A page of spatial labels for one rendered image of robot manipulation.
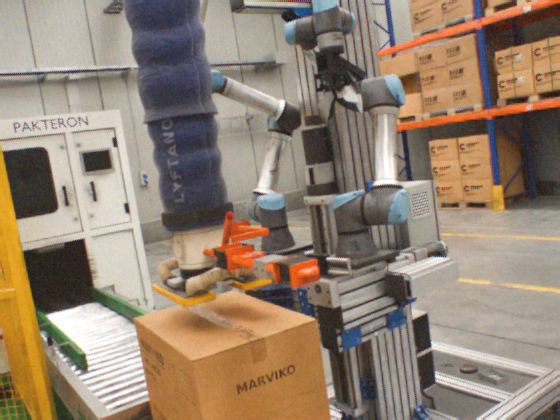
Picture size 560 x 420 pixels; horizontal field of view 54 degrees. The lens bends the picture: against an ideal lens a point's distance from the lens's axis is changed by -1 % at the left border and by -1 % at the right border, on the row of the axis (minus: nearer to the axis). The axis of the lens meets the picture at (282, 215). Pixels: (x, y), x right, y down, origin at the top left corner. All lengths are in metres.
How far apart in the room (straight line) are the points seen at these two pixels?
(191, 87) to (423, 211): 1.18
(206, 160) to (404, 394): 1.38
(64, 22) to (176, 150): 10.04
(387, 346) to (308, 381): 0.74
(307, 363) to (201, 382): 0.33
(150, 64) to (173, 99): 0.13
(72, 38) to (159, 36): 9.92
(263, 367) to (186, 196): 0.55
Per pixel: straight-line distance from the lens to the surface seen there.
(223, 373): 1.58
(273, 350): 1.63
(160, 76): 1.70
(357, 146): 2.23
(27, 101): 11.16
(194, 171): 1.69
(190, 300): 1.64
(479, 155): 9.67
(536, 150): 10.57
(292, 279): 1.22
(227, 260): 1.53
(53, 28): 11.58
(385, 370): 2.42
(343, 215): 1.97
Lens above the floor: 1.45
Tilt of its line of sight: 7 degrees down
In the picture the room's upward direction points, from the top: 9 degrees counter-clockwise
